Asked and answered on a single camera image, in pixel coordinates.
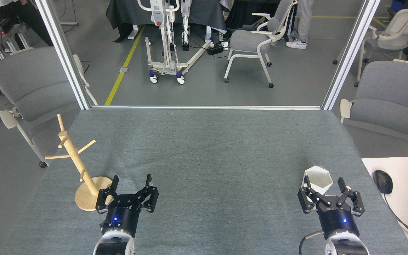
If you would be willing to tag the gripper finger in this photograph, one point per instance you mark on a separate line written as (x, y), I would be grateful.
(101, 202)
(356, 203)
(306, 202)
(149, 198)

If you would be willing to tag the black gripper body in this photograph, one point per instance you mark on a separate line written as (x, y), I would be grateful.
(336, 219)
(122, 219)

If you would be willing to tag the wooden cup rack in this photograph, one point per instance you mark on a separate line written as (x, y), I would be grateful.
(87, 200)

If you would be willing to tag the black computer mouse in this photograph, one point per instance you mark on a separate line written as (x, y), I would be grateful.
(383, 181)

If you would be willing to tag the metal floor plate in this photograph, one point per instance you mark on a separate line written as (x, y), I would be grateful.
(124, 69)

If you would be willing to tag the black power strip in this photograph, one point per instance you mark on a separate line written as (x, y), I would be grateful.
(215, 50)

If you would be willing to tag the person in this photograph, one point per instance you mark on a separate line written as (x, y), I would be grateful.
(30, 17)
(305, 17)

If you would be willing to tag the white wheeled stand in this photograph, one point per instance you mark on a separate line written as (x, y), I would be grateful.
(157, 14)

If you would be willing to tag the table with black cloth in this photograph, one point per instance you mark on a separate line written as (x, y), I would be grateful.
(126, 14)

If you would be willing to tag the grey chair with white frame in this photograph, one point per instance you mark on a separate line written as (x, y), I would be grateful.
(384, 44)
(391, 95)
(30, 81)
(248, 39)

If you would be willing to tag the silver frame post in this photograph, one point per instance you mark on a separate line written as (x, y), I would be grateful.
(64, 53)
(349, 53)

